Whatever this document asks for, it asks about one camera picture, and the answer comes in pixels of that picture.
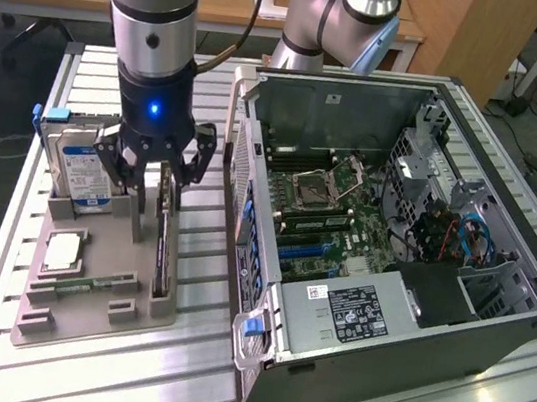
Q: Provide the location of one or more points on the metal socket cover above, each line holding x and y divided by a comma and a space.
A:
350, 175

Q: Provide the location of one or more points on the installed RAM stick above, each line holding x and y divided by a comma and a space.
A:
316, 221

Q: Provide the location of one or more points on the black power adapter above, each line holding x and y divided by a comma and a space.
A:
515, 106

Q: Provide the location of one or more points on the grey parts rack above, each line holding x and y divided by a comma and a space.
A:
101, 307

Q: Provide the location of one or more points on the green motherboard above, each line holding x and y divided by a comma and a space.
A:
359, 235

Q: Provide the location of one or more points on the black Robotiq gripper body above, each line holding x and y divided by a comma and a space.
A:
155, 113

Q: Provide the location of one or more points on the black graphics card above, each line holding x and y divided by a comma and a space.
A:
162, 256

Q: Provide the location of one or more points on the metal disk bay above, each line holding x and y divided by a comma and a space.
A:
419, 173

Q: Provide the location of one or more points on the CPU socket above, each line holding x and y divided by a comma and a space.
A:
311, 192

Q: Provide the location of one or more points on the blue expansion slot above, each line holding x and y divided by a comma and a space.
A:
304, 251

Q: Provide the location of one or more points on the silver CPU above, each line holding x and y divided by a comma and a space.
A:
62, 251

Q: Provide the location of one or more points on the hard disk in blue caddy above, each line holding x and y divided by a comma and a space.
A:
78, 172

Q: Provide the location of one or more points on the grey power supply unit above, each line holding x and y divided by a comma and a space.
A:
311, 319

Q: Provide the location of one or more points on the blue case latch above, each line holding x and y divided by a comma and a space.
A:
251, 325

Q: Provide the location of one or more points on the black chair base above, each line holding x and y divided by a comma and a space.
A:
46, 29

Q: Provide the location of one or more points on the open black PC case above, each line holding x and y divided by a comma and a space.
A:
373, 378

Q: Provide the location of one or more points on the wooden cabinet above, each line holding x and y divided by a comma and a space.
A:
474, 40

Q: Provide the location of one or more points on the green RAM stick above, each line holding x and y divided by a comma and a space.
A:
84, 283

